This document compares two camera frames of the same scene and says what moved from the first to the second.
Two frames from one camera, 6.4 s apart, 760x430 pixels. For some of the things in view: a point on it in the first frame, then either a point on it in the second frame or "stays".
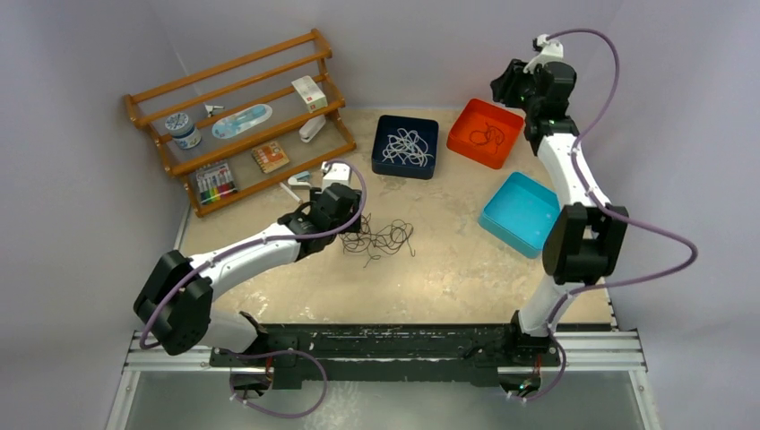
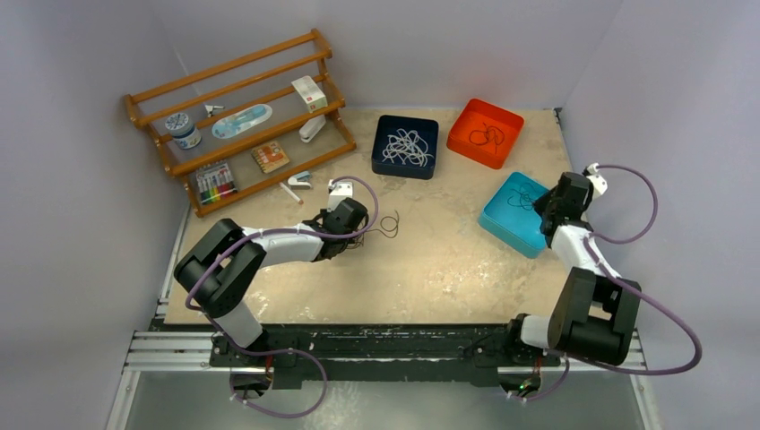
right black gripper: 503,88 to 540,202
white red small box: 313,96 stays
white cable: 408,147 stays
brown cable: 492,135 stays
